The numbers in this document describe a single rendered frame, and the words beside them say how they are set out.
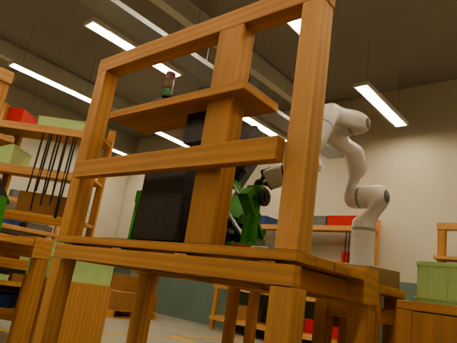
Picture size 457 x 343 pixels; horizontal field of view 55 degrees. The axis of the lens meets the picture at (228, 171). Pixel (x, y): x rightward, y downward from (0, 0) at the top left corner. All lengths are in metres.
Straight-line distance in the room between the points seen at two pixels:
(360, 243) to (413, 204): 5.47
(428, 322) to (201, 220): 0.98
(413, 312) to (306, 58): 1.11
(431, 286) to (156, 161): 1.27
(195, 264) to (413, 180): 6.41
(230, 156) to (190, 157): 0.21
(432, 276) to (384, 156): 6.22
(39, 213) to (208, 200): 3.30
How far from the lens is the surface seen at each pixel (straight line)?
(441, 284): 2.05
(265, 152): 1.59
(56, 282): 2.51
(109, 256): 2.16
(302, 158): 1.55
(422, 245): 7.61
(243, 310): 8.48
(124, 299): 8.33
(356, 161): 2.33
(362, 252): 2.34
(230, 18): 2.12
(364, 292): 1.97
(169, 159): 1.92
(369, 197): 2.36
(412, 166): 7.97
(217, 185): 1.75
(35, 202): 4.93
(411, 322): 2.05
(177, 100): 2.04
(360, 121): 2.25
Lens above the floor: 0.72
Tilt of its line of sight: 15 degrees up
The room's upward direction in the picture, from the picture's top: 9 degrees clockwise
